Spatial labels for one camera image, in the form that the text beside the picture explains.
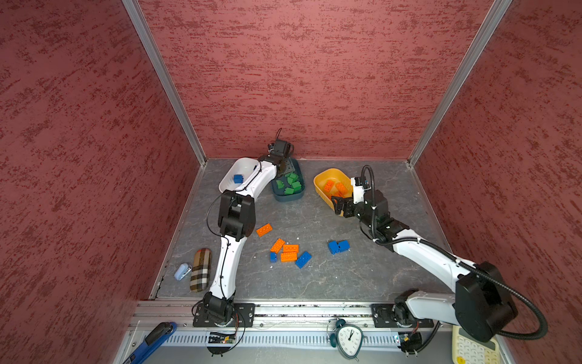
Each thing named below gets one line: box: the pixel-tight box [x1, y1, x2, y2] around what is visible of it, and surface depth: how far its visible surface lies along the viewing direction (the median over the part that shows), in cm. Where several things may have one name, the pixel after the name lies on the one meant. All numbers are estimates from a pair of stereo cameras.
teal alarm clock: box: [326, 318, 364, 363], surface depth 68 cm
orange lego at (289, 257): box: [280, 251, 298, 263], surface depth 87 cm
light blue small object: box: [174, 262, 193, 281], surface depth 83 cm
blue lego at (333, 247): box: [327, 240, 341, 255], surface depth 90 cm
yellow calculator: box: [451, 325, 501, 364], surface depth 68 cm
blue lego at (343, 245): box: [337, 239, 351, 253], surface depth 91 cm
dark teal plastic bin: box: [271, 157, 306, 202], surface depth 107 cm
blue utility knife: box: [122, 321, 178, 364], surface depth 68 cm
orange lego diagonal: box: [269, 238, 286, 255], surface depth 91 cm
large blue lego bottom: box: [295, 251, 313, 270], surface depth 87 cm
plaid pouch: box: [190, 247, 213, 293], surface depth 82 cm
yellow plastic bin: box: [312, 167, 354, 212], surface depth 111 cm
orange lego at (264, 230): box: [256, 222, 274, 238], surface depth 96 cm
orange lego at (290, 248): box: [282, 244, 300, 253], surface depth 91 cm
